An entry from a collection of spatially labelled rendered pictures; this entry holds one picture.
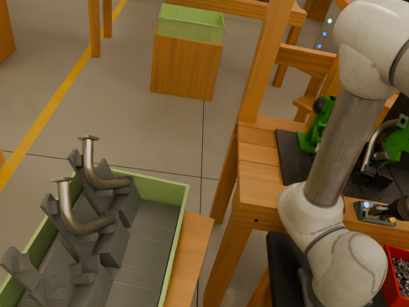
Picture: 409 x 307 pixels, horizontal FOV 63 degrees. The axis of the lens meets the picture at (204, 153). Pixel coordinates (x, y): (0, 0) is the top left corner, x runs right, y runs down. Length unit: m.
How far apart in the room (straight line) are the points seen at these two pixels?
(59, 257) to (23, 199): 1.57
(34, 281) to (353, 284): 0.80
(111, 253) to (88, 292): 0.14
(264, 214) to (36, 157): 1.94
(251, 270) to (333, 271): 1.26
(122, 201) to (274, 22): 0.98
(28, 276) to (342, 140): 0.80
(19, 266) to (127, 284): 0.38
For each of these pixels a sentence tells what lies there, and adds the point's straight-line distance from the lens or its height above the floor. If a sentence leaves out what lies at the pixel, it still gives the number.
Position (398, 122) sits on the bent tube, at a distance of 1.60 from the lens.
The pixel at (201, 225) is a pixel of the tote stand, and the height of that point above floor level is 0.79.
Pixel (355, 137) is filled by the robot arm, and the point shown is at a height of 1.44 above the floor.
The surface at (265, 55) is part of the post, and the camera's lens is 1.63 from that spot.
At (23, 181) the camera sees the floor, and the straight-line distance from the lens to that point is 2.66.
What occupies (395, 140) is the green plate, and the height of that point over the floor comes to 1.12.
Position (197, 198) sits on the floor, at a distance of 2.50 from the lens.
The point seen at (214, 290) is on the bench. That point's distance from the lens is 1.88.
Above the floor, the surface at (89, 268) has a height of 0.93.
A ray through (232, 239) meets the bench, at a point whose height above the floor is 0.65.
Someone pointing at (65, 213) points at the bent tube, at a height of 1.12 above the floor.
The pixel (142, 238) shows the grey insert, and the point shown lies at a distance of 1.21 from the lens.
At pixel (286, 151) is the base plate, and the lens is 1.64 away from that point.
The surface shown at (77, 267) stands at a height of 0.96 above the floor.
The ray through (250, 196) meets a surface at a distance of 1.35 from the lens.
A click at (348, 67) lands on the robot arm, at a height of 1.59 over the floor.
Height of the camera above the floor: 1.84
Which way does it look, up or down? 40 degrees down
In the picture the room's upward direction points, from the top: 13 degrees clockwise
